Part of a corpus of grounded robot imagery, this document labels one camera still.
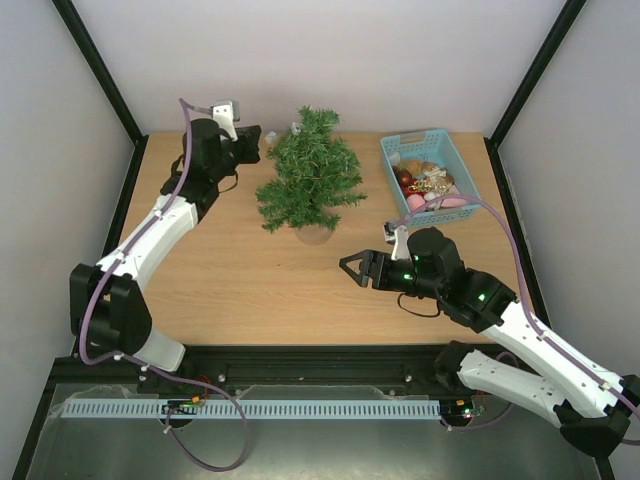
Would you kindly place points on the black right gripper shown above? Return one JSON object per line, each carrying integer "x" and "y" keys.
{"x": 375, "y": 270}

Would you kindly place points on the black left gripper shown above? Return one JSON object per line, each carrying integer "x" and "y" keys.
{"x": 250, "y": 136}

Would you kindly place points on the small green christmas tree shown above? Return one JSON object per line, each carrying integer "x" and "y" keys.
{"x": 316, "y": 173}

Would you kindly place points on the light blue plastic basket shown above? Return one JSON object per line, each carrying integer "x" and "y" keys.
{"x": 440, "y": 159}

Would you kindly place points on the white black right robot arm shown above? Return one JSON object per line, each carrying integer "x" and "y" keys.
{"x": 590, "y": 405}

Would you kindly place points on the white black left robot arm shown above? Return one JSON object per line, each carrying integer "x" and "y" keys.
{"x": 107, "y": 306}

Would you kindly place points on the wooden tree base disc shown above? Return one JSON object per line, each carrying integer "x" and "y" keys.
{"x": 313, "y": 235}

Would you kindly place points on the pink pompom ornament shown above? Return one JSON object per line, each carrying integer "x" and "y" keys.
{"x": 414, "y": 201}

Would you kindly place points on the white pompom ornament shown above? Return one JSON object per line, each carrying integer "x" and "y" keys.
{"x": 432, "y": 198}

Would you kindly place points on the red bauble ornament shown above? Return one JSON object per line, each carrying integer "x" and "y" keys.
{"x": 404, "y": 178}

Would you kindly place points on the pink heart ornament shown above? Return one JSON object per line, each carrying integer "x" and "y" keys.
{"x": 453, "y": 201}

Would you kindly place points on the gold glitter merry ornament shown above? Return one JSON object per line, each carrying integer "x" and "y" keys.
{"x": 438, "y": 186}

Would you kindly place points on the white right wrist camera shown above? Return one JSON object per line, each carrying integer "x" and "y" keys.
{"x": 397, "y": 236}

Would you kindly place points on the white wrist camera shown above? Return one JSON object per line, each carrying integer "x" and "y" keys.
{"x": 397, "y": 236}
{"x": 226, "y": 113}

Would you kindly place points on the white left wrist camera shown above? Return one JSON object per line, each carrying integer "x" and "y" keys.
{"x": 226, "y": 113}

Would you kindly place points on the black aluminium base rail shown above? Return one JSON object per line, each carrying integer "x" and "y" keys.
{"x": 401, "y": 369}

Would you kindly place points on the light blue cable duct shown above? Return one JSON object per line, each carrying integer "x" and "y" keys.
{"x": 253, "y": 409}

